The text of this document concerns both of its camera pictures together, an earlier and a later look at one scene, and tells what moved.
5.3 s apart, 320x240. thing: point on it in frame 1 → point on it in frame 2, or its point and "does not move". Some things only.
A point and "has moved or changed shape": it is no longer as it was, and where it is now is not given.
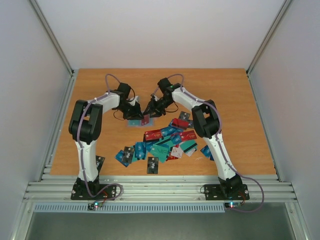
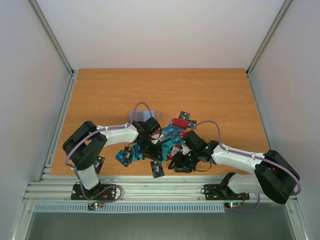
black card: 184,115 does not move
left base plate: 84,190 does not move
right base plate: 226,192 does not move
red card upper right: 180,123 does not move
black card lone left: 99,162 does not move
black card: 152,165 has moved or changed shape
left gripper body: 129,111 → 148,150
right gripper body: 155,105 → 183,161
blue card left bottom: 119,157 does not move
